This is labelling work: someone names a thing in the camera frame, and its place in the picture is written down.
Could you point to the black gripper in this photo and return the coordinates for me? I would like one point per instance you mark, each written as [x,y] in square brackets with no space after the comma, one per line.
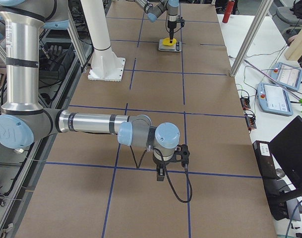
[170,25]
[161,163]

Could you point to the grey kitchen scale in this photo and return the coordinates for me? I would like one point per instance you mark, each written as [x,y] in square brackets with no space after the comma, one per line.
[175,48]

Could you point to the red cylinder bottle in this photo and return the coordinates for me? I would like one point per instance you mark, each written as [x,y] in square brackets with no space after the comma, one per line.
[228,11]

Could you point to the near blue teach pendant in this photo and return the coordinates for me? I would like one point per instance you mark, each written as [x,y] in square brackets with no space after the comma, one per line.
[273,99]

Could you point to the blue teach pendant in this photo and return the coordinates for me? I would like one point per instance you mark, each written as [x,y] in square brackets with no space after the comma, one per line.
[287,75]
[273,99]

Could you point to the black desktop computer box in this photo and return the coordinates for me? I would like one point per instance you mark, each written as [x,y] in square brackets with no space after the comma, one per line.
[281,199]

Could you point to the far blue teach pendant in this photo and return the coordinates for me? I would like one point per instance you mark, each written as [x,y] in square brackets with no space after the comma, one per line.
[287,75]

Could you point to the black monitor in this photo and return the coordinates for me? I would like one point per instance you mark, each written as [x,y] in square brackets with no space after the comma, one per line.
[286,147]

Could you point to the green tipped grabber stick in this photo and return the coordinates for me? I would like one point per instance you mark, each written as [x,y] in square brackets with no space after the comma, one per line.
[274,82]

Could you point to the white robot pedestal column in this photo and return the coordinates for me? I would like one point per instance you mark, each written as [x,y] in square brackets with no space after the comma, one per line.
[105,65]

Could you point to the aluminium frame post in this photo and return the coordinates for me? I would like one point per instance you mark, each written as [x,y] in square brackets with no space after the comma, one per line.
[256,23]

